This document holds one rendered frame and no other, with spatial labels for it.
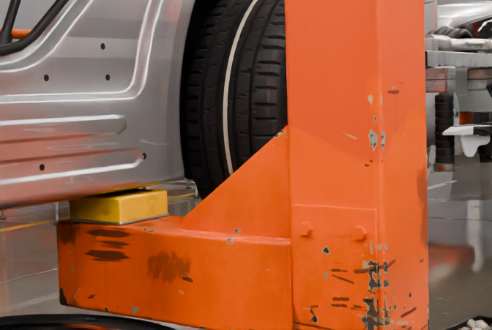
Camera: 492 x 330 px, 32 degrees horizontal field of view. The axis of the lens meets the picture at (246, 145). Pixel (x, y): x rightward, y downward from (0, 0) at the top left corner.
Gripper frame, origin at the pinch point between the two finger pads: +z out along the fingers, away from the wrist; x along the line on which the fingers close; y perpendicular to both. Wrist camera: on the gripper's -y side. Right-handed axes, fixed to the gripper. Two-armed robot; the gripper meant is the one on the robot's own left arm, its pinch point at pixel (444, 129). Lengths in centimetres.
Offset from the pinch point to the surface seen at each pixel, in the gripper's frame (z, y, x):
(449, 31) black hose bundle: -13.6, -20.4, 28.8
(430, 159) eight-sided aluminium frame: -14.1, 9.5, 42.8
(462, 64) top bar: -8.4, -12.6, 10.6
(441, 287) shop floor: -85, 83, 210
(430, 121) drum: -2.2, -0.9, 12.9
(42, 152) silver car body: 75, 1, -15
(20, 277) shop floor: 107, 83, 293
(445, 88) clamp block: 0.8, -7.7, -2.6
